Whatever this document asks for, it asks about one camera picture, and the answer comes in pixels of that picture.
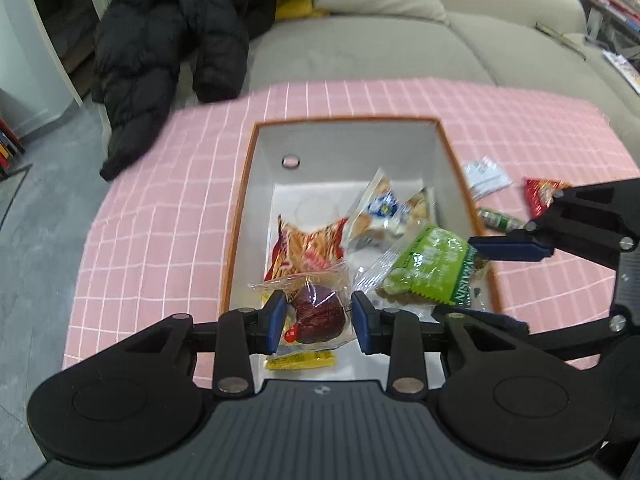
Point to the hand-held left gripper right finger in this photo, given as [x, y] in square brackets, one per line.
[364, 325]

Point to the red cartoon snack bag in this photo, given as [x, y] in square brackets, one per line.
[542, 195]

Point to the bed with wooden base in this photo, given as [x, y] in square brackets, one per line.
[75, 45]

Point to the white magazine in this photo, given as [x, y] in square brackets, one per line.
[625, 70]

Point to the beige sofa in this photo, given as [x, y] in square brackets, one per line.
[375, 50]

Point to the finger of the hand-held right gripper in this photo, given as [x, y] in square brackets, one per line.
[515, 326]
[510, 250]

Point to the red and yellow fries bag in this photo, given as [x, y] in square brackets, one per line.
[305, 247]

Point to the small green tube packet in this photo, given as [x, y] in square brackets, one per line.
[500, 219]

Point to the clear bread snack packet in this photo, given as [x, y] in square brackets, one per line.
[382, 205]

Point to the black puffer jacket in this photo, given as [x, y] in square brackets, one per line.
[150, 60]

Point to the orange box with white inside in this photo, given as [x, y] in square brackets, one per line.
[350, 150]

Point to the pink checkered tablecloth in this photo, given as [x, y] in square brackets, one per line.
[165, 210]

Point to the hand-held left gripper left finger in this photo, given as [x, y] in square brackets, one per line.
[276, 321]

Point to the clear red date packet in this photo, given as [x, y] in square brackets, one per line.
[320, 310]

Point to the green biscuit packet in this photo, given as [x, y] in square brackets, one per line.
[435, 265]

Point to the dark book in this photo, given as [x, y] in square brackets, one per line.
[560, 39]

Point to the white and green snack packet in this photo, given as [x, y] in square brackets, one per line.
[487, 175]

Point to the yellow snack packet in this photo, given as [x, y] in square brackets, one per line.
[300, 360]

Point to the yellow cushion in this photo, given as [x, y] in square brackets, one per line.
[295, 7]

